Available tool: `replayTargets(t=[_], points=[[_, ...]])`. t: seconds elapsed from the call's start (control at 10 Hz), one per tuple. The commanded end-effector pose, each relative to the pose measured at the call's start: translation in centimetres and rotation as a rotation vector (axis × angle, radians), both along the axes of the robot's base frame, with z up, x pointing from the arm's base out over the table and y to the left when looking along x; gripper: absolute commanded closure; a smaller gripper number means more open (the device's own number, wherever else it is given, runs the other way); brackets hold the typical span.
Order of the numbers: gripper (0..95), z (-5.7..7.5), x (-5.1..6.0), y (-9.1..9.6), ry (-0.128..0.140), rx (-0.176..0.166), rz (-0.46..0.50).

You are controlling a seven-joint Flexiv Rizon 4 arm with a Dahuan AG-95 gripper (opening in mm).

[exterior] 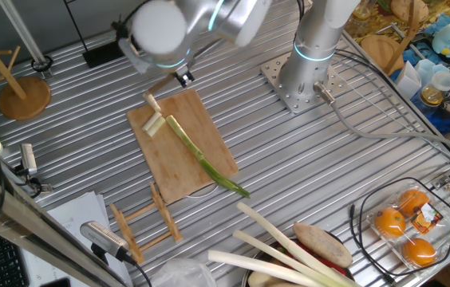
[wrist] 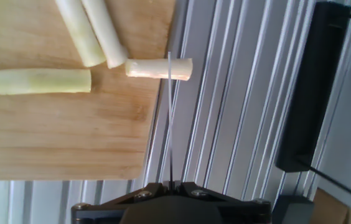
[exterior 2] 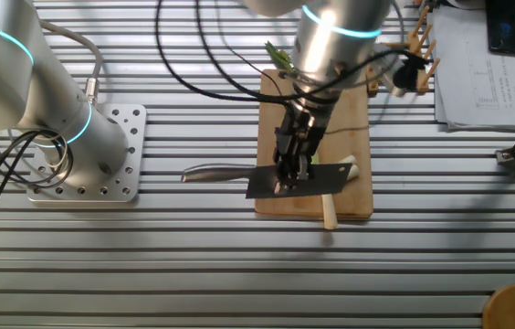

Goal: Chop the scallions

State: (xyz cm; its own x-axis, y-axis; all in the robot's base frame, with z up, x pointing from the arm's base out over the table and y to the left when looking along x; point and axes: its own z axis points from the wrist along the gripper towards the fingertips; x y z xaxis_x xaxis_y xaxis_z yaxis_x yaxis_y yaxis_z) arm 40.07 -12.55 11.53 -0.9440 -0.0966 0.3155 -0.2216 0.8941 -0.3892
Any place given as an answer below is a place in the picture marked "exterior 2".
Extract white scallion root end piece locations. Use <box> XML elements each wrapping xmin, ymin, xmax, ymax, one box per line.
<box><xmin>321</xmin><ymin>193</ymin><xmax>339</xmax><ymax>231</ymax></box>

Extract black smartphone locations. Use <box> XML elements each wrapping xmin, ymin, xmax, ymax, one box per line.
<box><xmin>485</xmin><ymin>0</ymin><xmax>515</xmax><ymax>56</ymax></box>

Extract long scallion with green top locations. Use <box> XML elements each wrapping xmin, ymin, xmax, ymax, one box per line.
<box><xmin>264</xmin><ymin>40</ymin><xmax>321</xmax><ymax>166</ymax></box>

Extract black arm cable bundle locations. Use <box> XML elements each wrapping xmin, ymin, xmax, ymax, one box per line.
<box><xmin>154</xmin><ymin>0</ymin><xmax>428</xmax><ymax>105</ymax></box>

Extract white paper sheets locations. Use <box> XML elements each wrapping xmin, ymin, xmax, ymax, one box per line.
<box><xmin>426</xmin><ymin>5</ymin><xmax>515</xmax><ymax>133</ymax></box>

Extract wooden knife rack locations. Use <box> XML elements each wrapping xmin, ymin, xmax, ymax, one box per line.
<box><xmin>365</xmin><ymin>4</ymin><xmax>442</xmax><ymax>98</ymax></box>

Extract steel cleaver knife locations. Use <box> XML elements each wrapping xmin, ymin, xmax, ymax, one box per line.
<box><xmin>180</xmin><ymin>163</ymin><xmax>354</xmax><ymax>200</ymax></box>

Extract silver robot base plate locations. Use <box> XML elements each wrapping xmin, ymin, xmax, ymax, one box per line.
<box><xmin>26</xmin><ymin>103</ymin><xmax>148</xmax><ymax>204</ymax></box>

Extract wooden cutting board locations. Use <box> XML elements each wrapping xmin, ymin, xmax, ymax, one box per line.
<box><xmin>255</xmin><ymin>69</ymin><xmax>374</xmax><ymax>220</ymax></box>

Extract black cables at robot base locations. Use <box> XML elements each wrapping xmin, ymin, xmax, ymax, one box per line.
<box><xmin>0</xmin><ymin>129</ymin><xmax>74</xmax><ymax>234</ymax></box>

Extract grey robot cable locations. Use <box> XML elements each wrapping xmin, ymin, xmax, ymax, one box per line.
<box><xmin>37</xmin><ymin>18</ymin><xmax>104</xmax><ymax>107</ymax></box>

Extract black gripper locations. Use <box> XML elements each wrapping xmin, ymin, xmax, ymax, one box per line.
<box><xmin>273</xmin><ymin>102</ymin><xmax>332</xmax><ymax>196</ymax></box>

